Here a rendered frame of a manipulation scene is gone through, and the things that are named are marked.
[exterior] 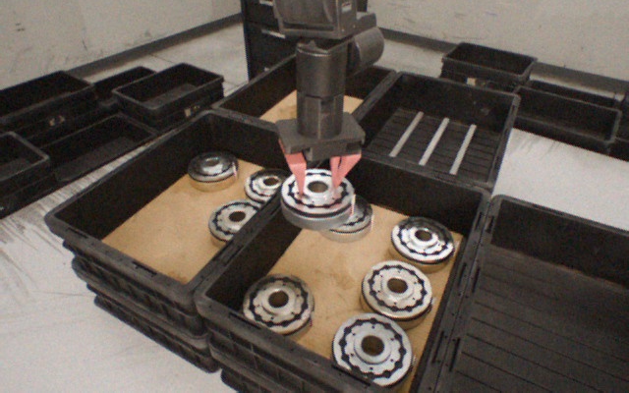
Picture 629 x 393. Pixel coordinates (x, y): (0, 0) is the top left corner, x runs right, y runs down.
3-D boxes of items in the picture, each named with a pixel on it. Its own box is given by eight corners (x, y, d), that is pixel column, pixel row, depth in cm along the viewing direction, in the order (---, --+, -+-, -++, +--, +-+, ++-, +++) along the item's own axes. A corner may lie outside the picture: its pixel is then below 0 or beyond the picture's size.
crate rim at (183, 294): (190, 308, 51) (186, 298, 49) (44, 229, 62) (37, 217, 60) (329, 153, 78) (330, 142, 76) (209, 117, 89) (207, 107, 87)
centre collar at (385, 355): (385, 371, 49) (385, 369, 49) (347, 357, 50) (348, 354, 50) (395, 338, 52) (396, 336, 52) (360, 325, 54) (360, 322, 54)
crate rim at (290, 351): (420, 432, 40) (424, 422, 38) (190, 308, 51) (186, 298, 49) (489, 201, 67) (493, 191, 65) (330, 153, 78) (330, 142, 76)
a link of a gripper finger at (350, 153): (295, 178, 59) (294, 121, 53) (341, 170, 60) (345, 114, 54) (307, 207, 54) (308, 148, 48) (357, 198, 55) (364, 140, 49)
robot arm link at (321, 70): (285, 36, 43) (328, 48, 40) (321, 23, 47) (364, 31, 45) (286, 96, 47) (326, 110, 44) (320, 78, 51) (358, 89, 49)
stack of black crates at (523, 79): (510, 134, 228) (539, 57, 200) (495, 157, 210) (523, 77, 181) (444, 113, 247) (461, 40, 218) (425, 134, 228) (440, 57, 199)
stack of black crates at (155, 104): (176, 196, 185) (152, 110, 157) (138, 174, 199) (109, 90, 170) (237, 157, 210) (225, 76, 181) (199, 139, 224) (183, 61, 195)
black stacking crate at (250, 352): (404, 461, 46) (422, 422, 39) (204, 347, 57) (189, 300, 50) (474, 241, 73) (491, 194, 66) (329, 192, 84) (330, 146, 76)
